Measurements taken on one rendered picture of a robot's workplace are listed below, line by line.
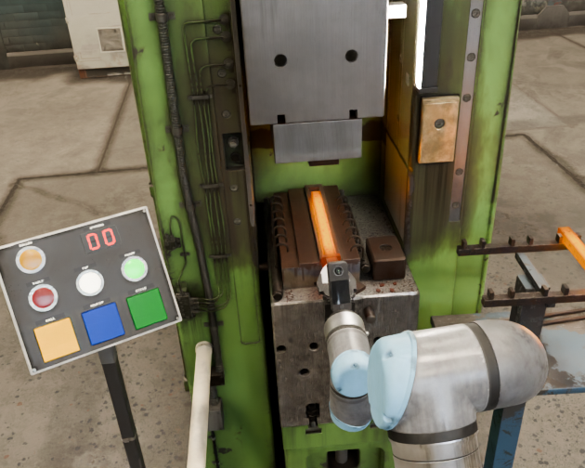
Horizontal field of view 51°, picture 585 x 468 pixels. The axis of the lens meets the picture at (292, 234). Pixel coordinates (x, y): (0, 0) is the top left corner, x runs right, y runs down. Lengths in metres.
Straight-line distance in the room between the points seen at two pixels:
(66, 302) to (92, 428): 1.27
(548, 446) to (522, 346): 1.71
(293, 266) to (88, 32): 5.55
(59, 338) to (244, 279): 0.57
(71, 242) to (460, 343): 0.90
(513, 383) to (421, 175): 0.91
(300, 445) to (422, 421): 1.15
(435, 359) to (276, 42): 0.78
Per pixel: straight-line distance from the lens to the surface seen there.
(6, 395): 2.93
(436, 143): 1.61
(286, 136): 1.40
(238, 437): 2.19
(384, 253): 1.62
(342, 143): 1.42
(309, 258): 1.58
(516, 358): 0.84
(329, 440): 1.93
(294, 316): 1.58
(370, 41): 1.36
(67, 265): 1.43
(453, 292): 1.90
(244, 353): 1.92
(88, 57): 6.96
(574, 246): 1.64
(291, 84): 1.36
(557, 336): 1.79
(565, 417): 2.67
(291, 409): 1.81
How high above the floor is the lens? 1.86
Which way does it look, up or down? 31 degrees down
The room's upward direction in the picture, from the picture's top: 3 degrees counter-clockwise
